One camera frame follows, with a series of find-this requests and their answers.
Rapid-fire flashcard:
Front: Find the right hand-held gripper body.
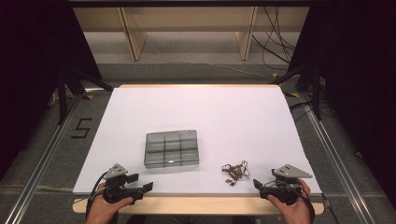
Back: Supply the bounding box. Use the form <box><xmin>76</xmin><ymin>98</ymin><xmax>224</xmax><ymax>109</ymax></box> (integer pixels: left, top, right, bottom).
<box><xmin>260</xmin><ymin>163</ymin><xmax>313</xmax><ymax>206</ymax></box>

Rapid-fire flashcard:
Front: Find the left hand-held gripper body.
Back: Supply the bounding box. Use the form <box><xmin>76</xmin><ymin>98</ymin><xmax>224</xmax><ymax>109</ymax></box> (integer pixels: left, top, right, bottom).
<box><xmin>102</xmin><ymin>163</ymin><xmax>146</xmax><ymax>204</ymax></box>

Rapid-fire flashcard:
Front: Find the tangle of brown jewelry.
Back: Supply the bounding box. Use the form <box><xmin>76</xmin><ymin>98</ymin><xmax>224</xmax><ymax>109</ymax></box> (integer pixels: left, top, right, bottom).
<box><xmin>221</xmin><ymin>160</ymin><xmax>250</xmax><ymax>187</ymax></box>

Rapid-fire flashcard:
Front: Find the clear plastic compartment box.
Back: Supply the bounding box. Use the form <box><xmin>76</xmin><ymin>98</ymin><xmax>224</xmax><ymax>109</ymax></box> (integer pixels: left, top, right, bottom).
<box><xmin>143</xmin><ymin>129</ymin><xmax>200</xmax><ymax>170</ymax></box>

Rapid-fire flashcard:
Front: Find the person's right hand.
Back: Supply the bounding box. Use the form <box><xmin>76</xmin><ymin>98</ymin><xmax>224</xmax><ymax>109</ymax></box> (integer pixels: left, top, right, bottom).
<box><xmin>266</xmin><ymin>179</ymin><xmax>312</xmax><ymax>224</ymax></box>

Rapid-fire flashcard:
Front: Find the person's left hand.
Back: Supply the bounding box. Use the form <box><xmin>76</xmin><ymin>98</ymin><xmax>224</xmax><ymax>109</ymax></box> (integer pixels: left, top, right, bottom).
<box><xmin>86</xmin><ymin>182</ymin><xmax>134</xmax><ymax>224</ymax></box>

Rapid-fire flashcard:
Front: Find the wooden table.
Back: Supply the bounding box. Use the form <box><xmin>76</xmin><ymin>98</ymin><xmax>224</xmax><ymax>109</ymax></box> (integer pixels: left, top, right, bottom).
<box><xmin>73</xmin><ymin>83</ymin><xmax>325</xmax><ymax>216</ymax></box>

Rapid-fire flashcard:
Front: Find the black tripod stand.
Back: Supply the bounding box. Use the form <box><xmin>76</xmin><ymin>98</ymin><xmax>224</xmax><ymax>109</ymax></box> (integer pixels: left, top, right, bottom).
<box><xmin>56</xmin><ymin>64</ymin><xmax>114</xmax><ymax>126</ymax></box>
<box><xmin>270</xmin><ymin>63</ymin><xmax>323</xmax><ymax>121</ymax></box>

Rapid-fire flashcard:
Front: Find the white table sheet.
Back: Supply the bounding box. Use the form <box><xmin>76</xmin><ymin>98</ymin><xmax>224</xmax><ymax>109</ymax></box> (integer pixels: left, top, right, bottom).
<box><xmin>73</xmin><ymin>87</ymin><xmax>322</xmax><ymax>196</ymax></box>

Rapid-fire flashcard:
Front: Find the black curtain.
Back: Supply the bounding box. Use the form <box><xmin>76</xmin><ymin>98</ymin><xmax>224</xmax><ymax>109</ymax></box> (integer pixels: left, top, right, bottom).
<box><xmin>0</xmin><ymin>0</ymin><xmax>103</xmax><ymax>181</ymax></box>
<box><xmin>287</xmin><ymin>0</ymin><xmax>396</xmax><ymax>208</ymax></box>

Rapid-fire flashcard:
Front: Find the light wooden shelf unit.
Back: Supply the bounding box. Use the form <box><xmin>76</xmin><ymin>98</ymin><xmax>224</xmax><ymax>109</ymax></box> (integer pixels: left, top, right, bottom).
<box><xmin>73</xmin><ymin>6</ymin><xmax>311</xmax><ymax>62</ymax></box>

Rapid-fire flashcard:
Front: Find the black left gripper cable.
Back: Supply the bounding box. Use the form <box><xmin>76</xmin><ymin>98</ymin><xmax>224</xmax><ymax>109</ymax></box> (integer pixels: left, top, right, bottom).
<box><xmin>86</xmin><ymin>171</ymin><xmax>108</xmax><ymax>216</ymax></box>

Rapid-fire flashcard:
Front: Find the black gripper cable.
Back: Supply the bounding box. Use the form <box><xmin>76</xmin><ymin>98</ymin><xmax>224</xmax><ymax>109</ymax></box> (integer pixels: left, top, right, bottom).
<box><xmin>86</xmin><ymin>171</ymin><xmax>108</xmax><ymax>216</ymax></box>
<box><xmin>297</xmin><ymin>185</ymin><xmax>316</xmax><ymax>222</ymax></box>

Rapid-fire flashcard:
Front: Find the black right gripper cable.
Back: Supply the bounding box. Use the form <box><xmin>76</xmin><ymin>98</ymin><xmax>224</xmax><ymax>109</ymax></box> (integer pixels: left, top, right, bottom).
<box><xmin>297</xmin><ymin>185</ymin><xmax>316</xmax><ymax>222</ymax></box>

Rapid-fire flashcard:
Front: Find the metal floor rail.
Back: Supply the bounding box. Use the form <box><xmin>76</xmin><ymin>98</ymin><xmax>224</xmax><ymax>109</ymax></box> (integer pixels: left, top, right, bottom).
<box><xmin>299</xmin><ymin>92</ymin><xmax>372</xmax><ymax>224</ymax></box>
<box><xmin>3</xmin><ymin>92</ymin><xmax>84</xmax><ymax>224</ymax></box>

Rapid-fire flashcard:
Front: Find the thin white floor cable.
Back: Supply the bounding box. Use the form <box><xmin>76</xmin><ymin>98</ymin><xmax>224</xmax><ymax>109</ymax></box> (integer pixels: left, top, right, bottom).
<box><xmin>146</xmin><ymin>40</ymin><xmax>273</xmax><ymax>80</ymax></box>

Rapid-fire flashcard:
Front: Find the bundle of black floor cables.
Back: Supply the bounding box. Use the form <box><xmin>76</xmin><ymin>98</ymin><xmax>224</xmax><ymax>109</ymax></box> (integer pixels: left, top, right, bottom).
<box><xmin>251</xmin><ymin>6</ymin><xmax>297</xmax><ymax>71</ymax></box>

